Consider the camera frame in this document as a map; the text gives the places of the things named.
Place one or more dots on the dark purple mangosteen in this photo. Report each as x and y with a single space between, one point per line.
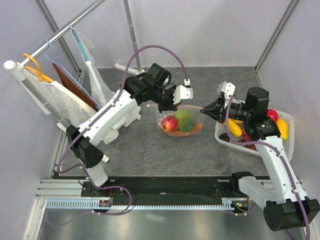
224 137

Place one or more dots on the white plastic basket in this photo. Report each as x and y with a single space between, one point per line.
288 144

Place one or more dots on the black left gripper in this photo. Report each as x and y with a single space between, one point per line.
170 106

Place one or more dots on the brown garment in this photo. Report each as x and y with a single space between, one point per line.
71 86

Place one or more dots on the orange hanger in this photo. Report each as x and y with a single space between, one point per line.
42 77

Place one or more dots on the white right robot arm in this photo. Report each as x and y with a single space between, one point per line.
287 206

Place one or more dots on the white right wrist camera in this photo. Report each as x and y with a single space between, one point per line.
227 88

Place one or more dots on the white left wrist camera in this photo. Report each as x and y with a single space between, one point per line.
183 92

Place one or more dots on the orange carrot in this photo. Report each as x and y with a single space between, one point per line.
198 127

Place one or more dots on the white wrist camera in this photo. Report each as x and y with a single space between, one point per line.
227 88
183 92

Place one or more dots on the green-yellow mango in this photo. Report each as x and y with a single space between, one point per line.
186 124

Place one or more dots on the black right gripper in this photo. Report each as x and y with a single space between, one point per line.
216 110

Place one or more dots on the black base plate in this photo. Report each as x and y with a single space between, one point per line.
178 189

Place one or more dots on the clear pink-dotted zip bag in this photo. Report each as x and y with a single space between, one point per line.
194 110

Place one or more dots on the purple grape bunch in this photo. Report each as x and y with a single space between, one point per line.
246 139

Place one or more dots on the metal clothes rack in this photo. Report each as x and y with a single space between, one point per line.
16 68

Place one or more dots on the red tomato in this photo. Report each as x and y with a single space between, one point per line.
271 113

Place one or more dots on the teal hanger with white cloth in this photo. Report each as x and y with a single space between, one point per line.
100 92

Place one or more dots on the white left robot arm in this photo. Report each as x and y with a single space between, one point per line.
144 87

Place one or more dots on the green cabbage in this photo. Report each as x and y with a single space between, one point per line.
181 113

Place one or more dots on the red apple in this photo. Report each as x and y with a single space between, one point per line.
169 123

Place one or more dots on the yellow mango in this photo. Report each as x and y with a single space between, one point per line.
283 128

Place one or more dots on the white garment on hanger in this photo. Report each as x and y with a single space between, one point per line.
70 106

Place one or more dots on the yellow corn cob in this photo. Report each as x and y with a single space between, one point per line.
234 127

